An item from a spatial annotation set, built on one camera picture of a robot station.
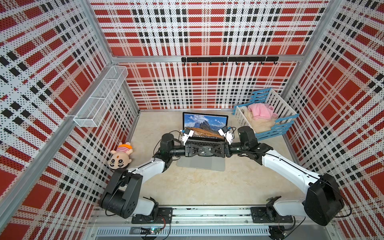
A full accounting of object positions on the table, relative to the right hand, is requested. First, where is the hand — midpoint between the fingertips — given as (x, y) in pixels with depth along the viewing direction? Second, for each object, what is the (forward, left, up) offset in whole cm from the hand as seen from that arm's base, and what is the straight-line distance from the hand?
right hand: (216, 150), depth 76 cm
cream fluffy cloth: (+26, -33, -13) cm, 44 cm away
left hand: (0, +6, 0) cm, 6 cm away
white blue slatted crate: (+30, -50, -7) cm, 59 cm away
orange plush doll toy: (+1, +56, -11) cm, 57 cm away
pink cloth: (+33, -35, -6) cm, 49 cm away
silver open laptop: (+23, +5, -11) cm, 26 cm away
